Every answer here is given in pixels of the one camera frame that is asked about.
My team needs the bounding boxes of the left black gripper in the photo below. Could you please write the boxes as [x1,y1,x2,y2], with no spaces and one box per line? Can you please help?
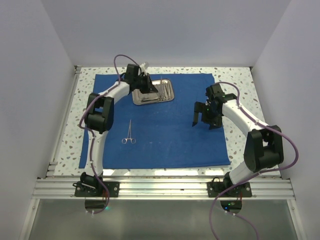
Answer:
[134,73,158,94]

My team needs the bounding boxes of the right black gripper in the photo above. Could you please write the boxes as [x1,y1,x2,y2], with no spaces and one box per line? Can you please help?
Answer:
[192,101,223,131]

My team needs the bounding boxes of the steel instrument tray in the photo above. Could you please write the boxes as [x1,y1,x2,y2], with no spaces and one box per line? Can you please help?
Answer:
[132,78,175,106]

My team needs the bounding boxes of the blue surgical cloth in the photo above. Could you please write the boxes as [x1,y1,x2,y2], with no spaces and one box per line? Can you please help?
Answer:
[78,72,231,170]

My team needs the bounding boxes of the steel surgical scissors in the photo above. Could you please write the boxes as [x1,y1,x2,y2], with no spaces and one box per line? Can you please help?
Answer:
[121,120,136,145]

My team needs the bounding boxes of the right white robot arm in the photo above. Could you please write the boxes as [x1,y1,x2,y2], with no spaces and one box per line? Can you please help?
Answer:
[192,83,284,197]

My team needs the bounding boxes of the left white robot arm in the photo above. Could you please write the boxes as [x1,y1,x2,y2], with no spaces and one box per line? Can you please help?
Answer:
[79,62,158,197]

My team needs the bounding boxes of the steel tweezers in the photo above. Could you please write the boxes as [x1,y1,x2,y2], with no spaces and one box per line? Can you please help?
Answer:
[162,80,172,100]

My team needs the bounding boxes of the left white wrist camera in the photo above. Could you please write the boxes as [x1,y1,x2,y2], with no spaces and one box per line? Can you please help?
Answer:
[140,62,149,71]

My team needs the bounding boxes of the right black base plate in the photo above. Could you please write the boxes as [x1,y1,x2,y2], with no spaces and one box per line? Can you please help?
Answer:
[206,181,253,198]

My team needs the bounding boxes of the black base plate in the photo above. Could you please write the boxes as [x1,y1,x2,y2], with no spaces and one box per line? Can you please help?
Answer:
[72,181,120,198]
[206,181,253,198]

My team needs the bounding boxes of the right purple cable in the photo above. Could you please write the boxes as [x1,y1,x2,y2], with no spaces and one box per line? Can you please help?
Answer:
[209,81,300,240]

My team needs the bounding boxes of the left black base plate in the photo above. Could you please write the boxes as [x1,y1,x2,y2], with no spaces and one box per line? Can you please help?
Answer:
[72,181,120,198]

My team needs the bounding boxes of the aluminium rail frame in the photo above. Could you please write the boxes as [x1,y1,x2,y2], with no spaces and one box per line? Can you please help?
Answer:
[20,66,307,240]

